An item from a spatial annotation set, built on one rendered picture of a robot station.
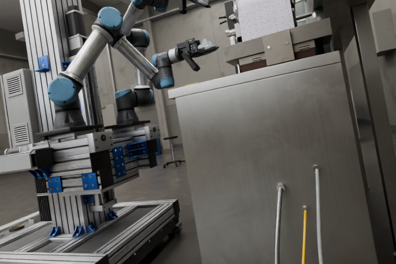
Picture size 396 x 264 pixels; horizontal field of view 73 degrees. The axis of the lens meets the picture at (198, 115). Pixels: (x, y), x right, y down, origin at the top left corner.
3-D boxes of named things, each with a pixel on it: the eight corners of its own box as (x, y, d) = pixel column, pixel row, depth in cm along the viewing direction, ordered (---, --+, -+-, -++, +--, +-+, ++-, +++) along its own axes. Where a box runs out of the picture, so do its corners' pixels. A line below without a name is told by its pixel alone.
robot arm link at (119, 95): (114, 111, 183) (111, 91, 184) (132, 109, 192) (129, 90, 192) (120, 108, 174) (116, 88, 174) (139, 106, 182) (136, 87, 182)
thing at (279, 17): (245, 55, 126) (238, 17, 126) (297, 42, 116) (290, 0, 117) (244, 55, 125) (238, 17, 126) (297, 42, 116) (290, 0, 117)
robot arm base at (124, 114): (111, 125, 177) (109, 111, 178) (125, 124, 192) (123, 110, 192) (130, 122, 172) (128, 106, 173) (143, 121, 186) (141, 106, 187)
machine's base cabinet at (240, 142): (279, 168, 341) (267, 102, 343) (334, 164, 315) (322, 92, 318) (206, 302, 110) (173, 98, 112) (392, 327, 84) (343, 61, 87)
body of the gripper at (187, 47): (195, 36, 131) (174, 43, 136) (198, 53, 131) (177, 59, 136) (201, 40, 138) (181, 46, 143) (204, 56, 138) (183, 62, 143)
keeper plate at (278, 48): (267, 66, 102) (263, 38, 103) (294, 60, 98) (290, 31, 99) (266, 65, 100) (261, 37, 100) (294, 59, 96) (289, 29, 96)
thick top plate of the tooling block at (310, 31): (235, 66, 124) (233, 53, 124) (330, 43, 108) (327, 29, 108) (224, 61, 109) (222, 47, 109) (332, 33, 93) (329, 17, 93)
